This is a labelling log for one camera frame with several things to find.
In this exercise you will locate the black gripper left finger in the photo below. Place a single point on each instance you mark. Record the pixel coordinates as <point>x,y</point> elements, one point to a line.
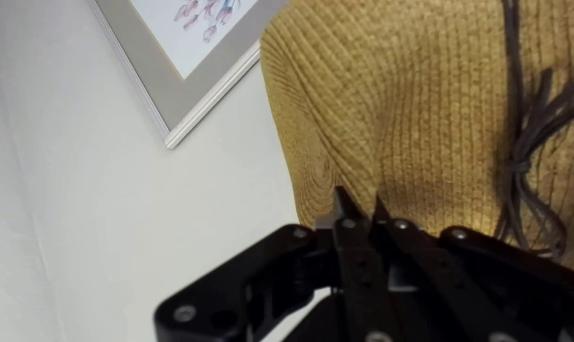
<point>331,273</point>

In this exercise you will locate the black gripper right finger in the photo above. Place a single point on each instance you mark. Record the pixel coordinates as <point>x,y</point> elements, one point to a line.
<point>470,288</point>

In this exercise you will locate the tan straw hat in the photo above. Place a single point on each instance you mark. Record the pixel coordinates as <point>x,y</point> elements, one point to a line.
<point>405,103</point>

